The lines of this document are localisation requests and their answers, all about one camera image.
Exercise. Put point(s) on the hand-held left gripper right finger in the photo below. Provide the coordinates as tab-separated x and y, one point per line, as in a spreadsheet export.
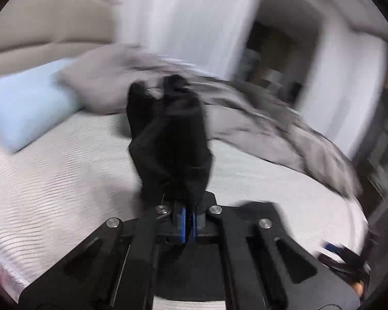
194	226

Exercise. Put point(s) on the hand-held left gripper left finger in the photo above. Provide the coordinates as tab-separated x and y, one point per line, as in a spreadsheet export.
183	226

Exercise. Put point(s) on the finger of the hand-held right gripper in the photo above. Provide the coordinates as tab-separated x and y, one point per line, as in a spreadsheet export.
338	264
338	250

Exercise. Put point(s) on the black pants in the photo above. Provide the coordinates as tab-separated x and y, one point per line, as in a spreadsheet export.
169	142

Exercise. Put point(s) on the dark open shelf unit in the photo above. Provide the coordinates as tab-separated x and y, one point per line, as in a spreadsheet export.
383	155

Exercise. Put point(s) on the grey crumpled duvet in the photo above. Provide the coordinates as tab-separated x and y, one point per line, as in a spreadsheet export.
252	126

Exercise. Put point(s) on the white honeycomb bed mattress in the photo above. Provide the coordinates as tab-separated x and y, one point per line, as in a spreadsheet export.
68	184

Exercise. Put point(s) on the light blue pillow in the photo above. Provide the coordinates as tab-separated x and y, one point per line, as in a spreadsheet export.
26	109

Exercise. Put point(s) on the beige padded headboard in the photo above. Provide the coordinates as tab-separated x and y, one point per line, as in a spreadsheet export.
35	29

